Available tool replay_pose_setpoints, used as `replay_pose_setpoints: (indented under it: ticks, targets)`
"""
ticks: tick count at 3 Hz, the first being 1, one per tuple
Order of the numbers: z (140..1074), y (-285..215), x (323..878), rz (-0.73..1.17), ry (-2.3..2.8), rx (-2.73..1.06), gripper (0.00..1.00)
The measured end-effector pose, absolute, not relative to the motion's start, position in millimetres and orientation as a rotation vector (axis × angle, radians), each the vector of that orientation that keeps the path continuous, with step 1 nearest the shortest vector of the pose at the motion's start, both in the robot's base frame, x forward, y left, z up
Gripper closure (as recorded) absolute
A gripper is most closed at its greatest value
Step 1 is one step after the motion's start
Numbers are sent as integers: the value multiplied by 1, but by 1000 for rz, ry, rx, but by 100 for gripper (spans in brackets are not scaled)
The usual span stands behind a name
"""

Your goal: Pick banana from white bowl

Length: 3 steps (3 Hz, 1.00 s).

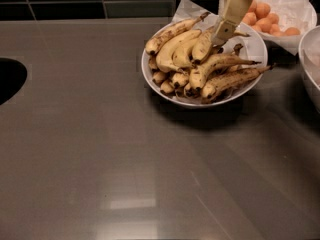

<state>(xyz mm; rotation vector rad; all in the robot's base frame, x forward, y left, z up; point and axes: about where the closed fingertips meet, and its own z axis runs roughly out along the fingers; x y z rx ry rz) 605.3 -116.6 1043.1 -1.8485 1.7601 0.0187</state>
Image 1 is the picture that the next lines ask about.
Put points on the white ceramic banana bowl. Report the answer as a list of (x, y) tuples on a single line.
[(244, 43)]

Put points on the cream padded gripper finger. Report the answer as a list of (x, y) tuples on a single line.
[(230, 15)]

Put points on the dark sink opening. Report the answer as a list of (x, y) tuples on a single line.
[(13, 75)]

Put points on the orange fruit top right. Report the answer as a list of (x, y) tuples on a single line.
[(262, 10)]

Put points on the white paper under bananas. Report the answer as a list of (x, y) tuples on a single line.
[(188, 9)]

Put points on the small banana bottom middle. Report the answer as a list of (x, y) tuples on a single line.
[(179, 79)]

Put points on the small banana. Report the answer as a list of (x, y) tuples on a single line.
[(179, 79), (166, 88), (159, 77)]

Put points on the orange fruit lower right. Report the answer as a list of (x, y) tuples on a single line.
[(291, 31)]

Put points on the orange fruit top middle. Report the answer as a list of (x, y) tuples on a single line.
[(250, 18)]

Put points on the white paper-lined orange bowl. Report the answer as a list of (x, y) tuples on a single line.
[(284, 14)]

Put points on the small banana bottom left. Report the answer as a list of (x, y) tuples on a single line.
[(166, 88)]

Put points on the small banana lower left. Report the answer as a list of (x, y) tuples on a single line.
[(159, 77)]

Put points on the short middle yellow banana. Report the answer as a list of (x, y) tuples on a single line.
[(181, 56)]

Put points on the orange fruit center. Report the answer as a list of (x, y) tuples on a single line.
[(264, 25)]

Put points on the top long spotted banana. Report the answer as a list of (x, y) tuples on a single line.
[(156, 42)]

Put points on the large curved yellow banana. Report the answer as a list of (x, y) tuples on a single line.
[(164, 59)]

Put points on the orange fruit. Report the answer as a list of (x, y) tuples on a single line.
[(264, 25), (250, 18), (291, 31), (262, 10)]

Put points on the white bowl at right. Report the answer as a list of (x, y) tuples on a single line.
[(309, 57)]

